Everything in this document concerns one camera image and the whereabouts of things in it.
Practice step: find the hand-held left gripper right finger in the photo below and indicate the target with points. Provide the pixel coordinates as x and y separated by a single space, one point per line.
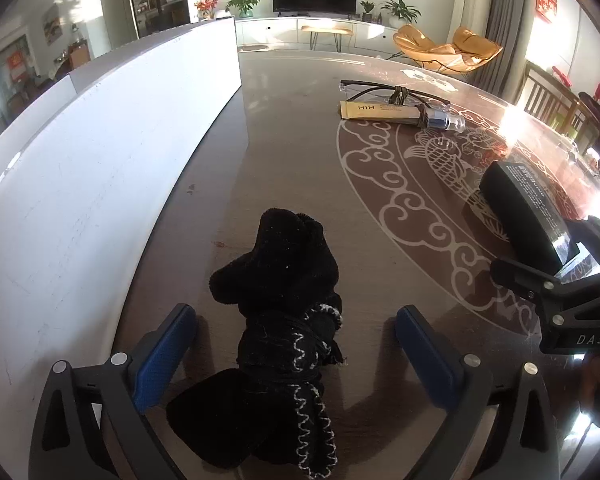
425 355

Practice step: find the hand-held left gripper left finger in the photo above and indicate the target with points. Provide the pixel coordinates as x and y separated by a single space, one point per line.
162 355

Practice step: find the black cardboard box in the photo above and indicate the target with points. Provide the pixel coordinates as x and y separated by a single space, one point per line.
520 210

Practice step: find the black bow with white stitching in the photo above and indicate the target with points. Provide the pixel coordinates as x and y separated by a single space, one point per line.
280 280

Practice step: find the patterned brown desktop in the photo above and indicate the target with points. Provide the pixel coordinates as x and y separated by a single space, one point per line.
380 270

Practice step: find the wooden dining chair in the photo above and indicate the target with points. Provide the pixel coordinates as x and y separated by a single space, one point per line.
550 95

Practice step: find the white partition board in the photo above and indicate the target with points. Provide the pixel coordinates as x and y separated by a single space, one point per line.
80 185

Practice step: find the brown rubber band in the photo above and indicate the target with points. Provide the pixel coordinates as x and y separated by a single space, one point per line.
422 116
400 95

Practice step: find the beige cosmetic tube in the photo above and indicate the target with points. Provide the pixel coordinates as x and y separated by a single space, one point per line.
380 112

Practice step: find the orange lounge chair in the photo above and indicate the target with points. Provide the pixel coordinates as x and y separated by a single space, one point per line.
415 42
475 45

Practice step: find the grey curtain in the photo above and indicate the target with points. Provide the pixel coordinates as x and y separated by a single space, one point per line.
507 25

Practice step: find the black-framed glasses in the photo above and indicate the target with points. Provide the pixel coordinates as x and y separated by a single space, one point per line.
370 91

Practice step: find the large leafy potted plant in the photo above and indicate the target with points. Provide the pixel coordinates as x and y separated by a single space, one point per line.
400 9

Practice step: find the small green potted plant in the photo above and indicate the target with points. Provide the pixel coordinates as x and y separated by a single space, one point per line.
367 10

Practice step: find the wooden side table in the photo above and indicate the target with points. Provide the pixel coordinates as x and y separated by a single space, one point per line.
327 30

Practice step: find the red paper poster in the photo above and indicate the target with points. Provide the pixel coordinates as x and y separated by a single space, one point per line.
16 65

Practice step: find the white television cabinet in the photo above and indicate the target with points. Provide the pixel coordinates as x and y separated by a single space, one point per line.
280 30

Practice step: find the red flower plant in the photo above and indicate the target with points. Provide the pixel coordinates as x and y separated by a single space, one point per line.
207 5

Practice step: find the red wall hanging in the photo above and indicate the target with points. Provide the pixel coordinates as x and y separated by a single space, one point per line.
547 4

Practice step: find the framed wall picture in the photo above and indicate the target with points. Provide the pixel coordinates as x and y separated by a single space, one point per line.
52 22

